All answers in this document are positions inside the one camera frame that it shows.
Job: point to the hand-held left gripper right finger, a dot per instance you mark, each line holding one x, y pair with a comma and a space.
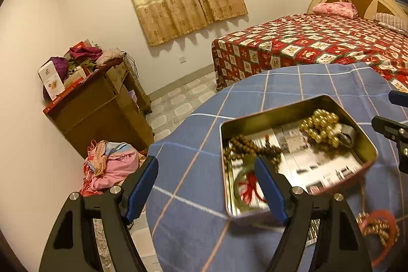
271, 192

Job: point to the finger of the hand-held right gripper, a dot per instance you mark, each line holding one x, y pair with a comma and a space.
399, 99
392, 128

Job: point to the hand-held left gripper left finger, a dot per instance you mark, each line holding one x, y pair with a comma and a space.
140, 192

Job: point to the green bangle with red tassel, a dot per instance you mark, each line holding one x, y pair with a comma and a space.
250, 192

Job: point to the pink rectangular tin box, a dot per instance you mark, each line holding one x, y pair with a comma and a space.
255, 119

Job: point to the pile of colourful clothes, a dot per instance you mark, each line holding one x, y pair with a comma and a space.
111, 163

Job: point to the printed paper lining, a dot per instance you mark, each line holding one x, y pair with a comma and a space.
318, 163

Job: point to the blue plaid tablecloth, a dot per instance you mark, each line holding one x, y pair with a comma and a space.
197, 147

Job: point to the striped pillow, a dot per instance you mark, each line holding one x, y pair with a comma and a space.
392, 22

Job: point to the brown wooden desk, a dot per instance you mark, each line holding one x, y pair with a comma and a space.
95, 116

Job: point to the lilac packet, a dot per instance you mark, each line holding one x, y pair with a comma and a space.
133, 98

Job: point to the pink floral pillow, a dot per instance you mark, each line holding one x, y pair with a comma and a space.
336, 9

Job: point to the red patchwork bedspread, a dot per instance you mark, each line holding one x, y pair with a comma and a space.
302, 42

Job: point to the cream box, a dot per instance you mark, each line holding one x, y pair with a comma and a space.
75, 77

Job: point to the pale pink cloth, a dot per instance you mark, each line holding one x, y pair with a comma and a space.
110, 56

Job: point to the tall white printed box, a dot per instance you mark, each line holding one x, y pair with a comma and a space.
51, 80

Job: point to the purple cloth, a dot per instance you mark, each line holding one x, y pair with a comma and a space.
60, 66

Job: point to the magenta cloth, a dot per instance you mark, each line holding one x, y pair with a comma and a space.
86, 52

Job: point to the orange red box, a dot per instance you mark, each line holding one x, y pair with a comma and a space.
78, 44

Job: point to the white wall socket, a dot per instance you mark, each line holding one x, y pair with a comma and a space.
183, 59

